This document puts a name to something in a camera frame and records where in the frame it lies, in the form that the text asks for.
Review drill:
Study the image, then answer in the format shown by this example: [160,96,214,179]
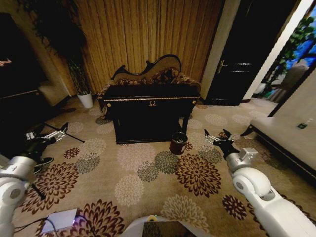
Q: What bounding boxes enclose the dark wooden door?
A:
[205,0,301,107]

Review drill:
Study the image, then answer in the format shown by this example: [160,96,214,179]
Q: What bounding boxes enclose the landscape wall mural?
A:
[252,9,316,102]

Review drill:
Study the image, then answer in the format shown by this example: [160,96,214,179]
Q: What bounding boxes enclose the black wooden console table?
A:
[98,85,199,145]

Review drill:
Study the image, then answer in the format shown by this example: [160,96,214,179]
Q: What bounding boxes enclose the ornate dark chaise longue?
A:
[97,54,202,119]

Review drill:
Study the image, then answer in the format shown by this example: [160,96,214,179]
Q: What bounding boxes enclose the golden brown curtain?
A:
[73,0,226,97]

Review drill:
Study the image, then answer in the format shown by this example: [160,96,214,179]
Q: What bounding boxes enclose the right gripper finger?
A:
[203,128,221,145]
[222,128,235,142]

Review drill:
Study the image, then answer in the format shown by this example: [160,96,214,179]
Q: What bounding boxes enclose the white plant pot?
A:
[77,91,94,109]

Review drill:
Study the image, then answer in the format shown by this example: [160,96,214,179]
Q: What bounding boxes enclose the flat white box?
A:
[42,208,79,234]

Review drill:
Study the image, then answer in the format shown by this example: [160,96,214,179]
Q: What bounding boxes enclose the thin black rod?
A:
[43,122,85,144]

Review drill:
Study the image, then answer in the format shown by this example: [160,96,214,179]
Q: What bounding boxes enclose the black shoe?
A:
[33,157,55,174]

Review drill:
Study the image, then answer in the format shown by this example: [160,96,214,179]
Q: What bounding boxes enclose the white robot front shell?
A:
[122,214,211,237]

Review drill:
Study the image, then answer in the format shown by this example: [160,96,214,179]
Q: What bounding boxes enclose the tall dark green plant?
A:
[31,0,91,96]

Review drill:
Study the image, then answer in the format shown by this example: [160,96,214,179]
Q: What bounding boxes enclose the black cable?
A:
[13,216,59,237]

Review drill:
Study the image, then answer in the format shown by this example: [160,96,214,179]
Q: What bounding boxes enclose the dark red trash bin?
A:
[169,131,188,155]

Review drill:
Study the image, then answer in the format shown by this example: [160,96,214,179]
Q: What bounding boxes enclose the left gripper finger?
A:
[48,122,69,138]
[50,132,68,143]

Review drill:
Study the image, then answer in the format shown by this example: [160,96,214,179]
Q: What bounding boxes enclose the cream upholstered bench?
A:
[240,115,316,189]

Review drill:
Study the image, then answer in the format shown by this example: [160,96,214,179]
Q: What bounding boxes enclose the dark wooden cabinet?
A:
[0,12,51,158]

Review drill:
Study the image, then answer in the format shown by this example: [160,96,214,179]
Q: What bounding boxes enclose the small black bar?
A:
[31,183,46,200]

